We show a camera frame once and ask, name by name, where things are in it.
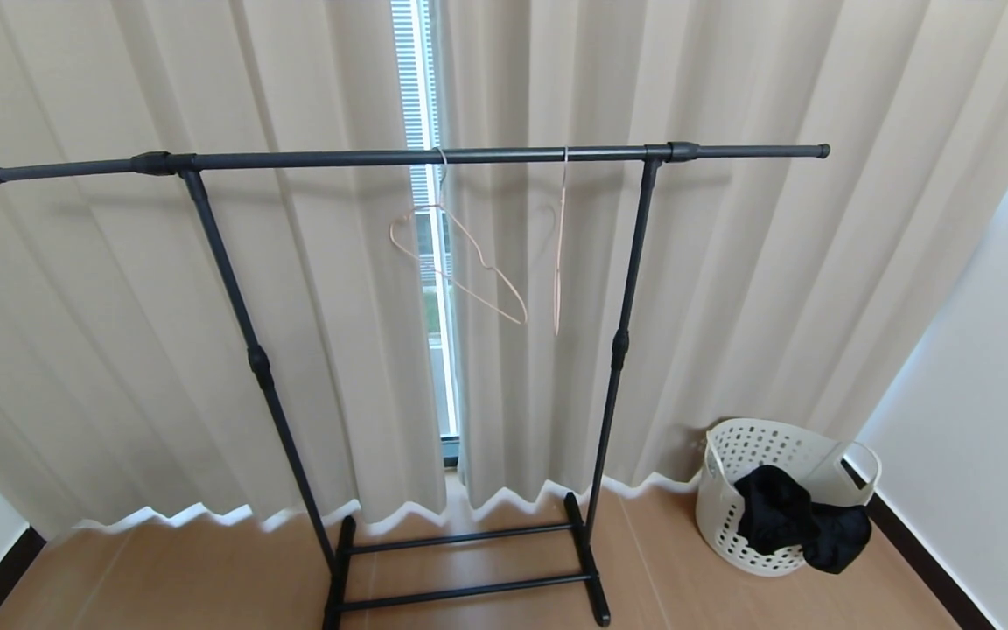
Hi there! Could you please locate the pink clothes hanger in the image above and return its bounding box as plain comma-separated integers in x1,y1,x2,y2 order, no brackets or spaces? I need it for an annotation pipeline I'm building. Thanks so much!
388,146,529,327
551,146,569,338

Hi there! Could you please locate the black clothes rack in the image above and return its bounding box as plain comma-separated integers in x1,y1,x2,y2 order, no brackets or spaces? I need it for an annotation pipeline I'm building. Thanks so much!
0,140,831,630

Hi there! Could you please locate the white laundry basket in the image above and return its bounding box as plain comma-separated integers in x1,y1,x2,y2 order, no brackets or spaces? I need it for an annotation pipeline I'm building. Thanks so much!
695,417,883,578

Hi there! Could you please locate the window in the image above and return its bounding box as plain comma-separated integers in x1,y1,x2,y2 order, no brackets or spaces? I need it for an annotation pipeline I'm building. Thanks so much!
389,0,462,469

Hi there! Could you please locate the beige curtain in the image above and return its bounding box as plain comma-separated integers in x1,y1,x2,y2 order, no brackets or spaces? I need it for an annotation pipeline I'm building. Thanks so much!
0,0,449,540
432,0,1008,514

